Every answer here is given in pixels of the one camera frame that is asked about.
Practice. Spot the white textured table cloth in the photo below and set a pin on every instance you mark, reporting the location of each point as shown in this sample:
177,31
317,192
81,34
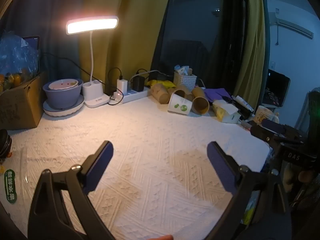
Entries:
155,140

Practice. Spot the yellow cloth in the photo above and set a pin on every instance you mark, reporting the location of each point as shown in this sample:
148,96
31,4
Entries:
162,83

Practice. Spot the white paper cup green print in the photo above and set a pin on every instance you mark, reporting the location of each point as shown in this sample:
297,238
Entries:
181,106

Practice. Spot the white power strip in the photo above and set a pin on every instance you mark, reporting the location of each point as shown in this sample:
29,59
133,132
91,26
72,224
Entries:
136,95

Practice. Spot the dark blue curtain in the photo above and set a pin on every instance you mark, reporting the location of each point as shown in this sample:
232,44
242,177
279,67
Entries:
42,17

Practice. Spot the white plate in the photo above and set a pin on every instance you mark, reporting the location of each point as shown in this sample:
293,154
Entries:
63,112

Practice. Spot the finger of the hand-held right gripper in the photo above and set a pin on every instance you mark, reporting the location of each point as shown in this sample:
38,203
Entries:
262,133
272,125

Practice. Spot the person's left hand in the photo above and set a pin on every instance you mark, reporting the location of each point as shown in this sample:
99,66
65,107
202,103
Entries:
162,237

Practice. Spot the purple cloth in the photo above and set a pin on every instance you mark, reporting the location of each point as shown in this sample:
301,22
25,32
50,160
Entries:
216,93

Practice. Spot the yellow-green packet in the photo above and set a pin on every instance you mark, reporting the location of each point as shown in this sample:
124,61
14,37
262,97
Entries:
250,207

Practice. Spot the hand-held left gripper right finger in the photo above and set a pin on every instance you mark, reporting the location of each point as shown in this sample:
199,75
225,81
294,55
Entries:
220,168

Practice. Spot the white charger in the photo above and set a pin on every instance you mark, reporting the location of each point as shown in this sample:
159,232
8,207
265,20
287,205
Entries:
122,85

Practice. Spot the pile of oranges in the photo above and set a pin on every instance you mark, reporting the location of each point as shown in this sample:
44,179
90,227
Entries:
13,80

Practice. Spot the white air conditioner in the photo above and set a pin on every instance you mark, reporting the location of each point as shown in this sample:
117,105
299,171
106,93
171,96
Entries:
292,27

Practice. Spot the blue plastic bag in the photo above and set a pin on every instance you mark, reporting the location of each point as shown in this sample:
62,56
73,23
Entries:
15,52

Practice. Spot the black round object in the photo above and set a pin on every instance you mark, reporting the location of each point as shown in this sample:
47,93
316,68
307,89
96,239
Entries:
4,142

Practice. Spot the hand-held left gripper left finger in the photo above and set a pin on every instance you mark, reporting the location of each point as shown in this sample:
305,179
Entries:
98,166

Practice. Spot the black power adapter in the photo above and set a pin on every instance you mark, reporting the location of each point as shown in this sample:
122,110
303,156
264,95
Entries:
138,83

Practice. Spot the white tube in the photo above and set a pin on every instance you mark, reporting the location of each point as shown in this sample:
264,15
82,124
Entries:
243,102

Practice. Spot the yellow curtain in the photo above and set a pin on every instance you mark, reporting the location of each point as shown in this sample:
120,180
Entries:
130,42
252,42

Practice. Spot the cardboard box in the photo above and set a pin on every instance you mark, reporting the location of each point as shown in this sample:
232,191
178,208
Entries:
21,107

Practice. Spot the person's right hand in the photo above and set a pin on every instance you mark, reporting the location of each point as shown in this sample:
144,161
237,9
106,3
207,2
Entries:
306,177

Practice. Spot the white plastic basket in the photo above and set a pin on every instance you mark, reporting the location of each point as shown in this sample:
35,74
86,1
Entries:
185,82

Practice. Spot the clear plastic bag green label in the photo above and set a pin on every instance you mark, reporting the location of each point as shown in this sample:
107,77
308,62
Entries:
10,185

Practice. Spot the small white plug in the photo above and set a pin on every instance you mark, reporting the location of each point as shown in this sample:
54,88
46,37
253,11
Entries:
117,95

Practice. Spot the white dish with red rim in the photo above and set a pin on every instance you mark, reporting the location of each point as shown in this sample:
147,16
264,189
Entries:
63,84

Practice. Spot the black tablet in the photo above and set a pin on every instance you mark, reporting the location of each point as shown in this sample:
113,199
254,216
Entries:
33,42

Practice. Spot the white mug yellow print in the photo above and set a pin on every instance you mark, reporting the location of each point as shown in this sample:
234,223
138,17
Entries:
263,115

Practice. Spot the white desk lamp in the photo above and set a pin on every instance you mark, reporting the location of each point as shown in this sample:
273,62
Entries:
92,25

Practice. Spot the yellow tissue packet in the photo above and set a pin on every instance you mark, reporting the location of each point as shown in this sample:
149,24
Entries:
225,111

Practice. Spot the blue bowl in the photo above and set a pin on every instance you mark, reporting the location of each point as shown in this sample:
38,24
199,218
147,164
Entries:
62,98

